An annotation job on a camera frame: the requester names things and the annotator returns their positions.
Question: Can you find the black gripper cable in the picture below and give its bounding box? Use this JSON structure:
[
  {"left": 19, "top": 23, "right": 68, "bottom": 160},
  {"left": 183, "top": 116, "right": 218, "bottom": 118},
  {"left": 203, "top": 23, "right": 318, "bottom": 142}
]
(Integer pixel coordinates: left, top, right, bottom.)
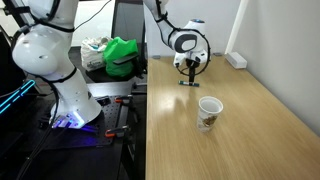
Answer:
[{"left": 154, "top": 0, "right": 212, "bottom": 77}]

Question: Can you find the thin black hanging cable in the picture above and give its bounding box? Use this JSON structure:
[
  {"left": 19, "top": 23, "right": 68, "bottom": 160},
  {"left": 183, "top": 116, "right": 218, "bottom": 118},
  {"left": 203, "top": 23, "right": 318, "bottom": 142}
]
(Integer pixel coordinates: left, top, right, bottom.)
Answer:
[{"left": 72, "top": 0, "right": 113, "bottom": 33}]

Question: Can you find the orange handled black clamp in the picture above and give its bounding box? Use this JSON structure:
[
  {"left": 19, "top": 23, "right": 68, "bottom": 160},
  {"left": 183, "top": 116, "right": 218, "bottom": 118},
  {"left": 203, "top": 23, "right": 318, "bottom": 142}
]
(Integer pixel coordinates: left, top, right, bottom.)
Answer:
[
  {"left": 114, "top": 95, "right": 134, "bottom": 104},
  {"left": 104, "top": 125, "right": 131, "bottom": 139}
]

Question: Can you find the black upright panel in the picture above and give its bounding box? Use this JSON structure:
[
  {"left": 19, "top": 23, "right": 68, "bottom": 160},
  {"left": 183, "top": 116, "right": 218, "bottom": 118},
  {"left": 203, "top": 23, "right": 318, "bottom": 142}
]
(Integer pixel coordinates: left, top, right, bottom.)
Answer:
[{"left": 110, "top": 0, "right": 148, "bottom": 43}]

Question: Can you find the black robot base cable bundle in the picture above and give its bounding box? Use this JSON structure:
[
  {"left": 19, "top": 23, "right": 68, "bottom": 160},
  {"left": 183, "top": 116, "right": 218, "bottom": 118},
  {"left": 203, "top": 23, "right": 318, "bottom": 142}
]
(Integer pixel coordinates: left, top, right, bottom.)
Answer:
[{"left": 14, "top": 83, "right": 63, "bottom": 180}]

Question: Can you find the white wall cable conduit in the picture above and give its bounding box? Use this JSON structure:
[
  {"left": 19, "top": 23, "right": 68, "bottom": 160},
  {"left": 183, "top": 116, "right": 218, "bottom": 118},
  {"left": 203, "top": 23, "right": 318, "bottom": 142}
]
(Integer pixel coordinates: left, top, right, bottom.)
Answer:
[{"left": 225, "top": 0, "right": 250, "bottom": 55}]

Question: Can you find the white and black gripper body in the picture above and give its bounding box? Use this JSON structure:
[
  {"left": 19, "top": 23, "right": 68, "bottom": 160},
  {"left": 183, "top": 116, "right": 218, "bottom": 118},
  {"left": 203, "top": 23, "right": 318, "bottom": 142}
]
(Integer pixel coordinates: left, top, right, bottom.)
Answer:
[{"left": 173, "top": 49, "right": 209, "bottom": 68}]

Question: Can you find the white printed plastic bag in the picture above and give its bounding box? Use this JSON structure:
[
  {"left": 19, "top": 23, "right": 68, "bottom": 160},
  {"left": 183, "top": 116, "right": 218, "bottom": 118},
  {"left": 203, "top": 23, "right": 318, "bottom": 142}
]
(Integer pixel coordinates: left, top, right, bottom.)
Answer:
[{"left": 80, "top": 35, "right": 114, "bottom": 72}]

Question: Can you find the white printed paper cup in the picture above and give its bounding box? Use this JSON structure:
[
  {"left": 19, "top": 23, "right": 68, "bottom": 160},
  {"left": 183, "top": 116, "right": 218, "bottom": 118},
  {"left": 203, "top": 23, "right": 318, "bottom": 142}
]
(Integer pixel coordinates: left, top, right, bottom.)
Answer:
[{"left": 197, "top": 95, "right": 224, "bottom": 133}]

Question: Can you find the blue LED light strip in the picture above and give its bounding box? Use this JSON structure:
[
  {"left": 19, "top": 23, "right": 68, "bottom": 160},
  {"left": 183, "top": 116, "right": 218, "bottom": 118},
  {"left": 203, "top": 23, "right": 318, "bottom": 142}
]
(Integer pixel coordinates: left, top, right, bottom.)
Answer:
[{"left": 0, "top": 79, "right": 37, "bottom": 115}]

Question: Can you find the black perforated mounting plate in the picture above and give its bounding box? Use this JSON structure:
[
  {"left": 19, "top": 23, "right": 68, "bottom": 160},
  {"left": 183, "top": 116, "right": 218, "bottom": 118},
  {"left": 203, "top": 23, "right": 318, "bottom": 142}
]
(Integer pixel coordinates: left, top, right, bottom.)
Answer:
[{"left": 39, "top": 95, "right": 131, "bottom": 149}]

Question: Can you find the white rectangular plastic box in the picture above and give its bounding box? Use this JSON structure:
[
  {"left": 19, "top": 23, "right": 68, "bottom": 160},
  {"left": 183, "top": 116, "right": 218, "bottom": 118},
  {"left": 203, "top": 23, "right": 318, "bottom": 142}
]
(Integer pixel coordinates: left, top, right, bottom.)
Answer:
[{"left": 224, "top": 51, "right": 248, "bottom": 70}]

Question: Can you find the green whiteboard marker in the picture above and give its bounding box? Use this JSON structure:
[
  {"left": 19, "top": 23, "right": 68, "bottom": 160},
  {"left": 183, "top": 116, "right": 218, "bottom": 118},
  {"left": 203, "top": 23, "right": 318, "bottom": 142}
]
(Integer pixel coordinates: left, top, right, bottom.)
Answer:
[{"left": 178, "top": 80, "right": 201, "bottom": 88}]

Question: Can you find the green plastic bag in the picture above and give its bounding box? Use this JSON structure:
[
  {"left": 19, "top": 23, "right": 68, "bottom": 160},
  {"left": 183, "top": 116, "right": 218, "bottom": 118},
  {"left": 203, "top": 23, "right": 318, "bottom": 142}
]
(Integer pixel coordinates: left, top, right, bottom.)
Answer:
[{"left": 103, "top": 36, "right": 139, "bottom": 78}]

